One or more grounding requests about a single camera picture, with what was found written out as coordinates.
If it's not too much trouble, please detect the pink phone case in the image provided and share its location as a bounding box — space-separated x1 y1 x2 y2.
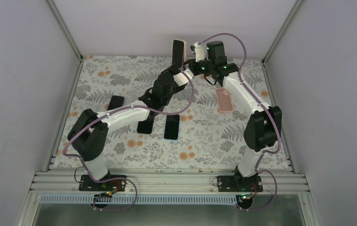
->
216 88 233 113

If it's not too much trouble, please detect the blue phone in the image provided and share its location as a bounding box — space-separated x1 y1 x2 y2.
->
107 95 125 111

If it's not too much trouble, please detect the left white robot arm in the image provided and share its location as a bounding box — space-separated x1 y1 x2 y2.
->
67 66 194 191

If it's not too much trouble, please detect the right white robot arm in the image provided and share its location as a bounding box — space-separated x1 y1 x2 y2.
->
186 41 282 192

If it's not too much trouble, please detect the phone in black case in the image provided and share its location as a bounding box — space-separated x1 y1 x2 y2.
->
136 113 155 135

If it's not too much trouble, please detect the floral patterned mat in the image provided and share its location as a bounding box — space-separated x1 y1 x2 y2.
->
53 55 293 170

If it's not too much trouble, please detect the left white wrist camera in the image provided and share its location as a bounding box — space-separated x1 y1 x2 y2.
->
173 69 194 86

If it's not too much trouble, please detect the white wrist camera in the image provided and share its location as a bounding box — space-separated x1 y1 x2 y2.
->
190 42 206 62
173 69 194 86

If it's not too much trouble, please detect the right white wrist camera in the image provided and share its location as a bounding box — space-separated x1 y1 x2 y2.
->
190 42 206 62

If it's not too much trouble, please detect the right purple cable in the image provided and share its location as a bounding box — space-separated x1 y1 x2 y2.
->
197 33 282 212

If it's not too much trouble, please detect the purple cable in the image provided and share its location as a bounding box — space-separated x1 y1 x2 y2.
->
62 71 195 211
197 33 282 212

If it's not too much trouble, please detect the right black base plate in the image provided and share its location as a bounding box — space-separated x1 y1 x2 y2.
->
217 174 263 193

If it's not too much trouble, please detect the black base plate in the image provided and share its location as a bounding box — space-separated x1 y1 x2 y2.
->
217 174 263 193
78 175 127 192

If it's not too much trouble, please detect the perforated cable duct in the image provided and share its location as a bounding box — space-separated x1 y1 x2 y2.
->
39 194 237 205

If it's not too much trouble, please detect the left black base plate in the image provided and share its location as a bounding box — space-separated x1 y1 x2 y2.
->
78 175 127 192

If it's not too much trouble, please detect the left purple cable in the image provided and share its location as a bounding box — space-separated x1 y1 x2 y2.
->
62 71 195 211

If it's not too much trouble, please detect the aluminium rail frame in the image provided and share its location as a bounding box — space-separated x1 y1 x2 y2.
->
29 170 310 194

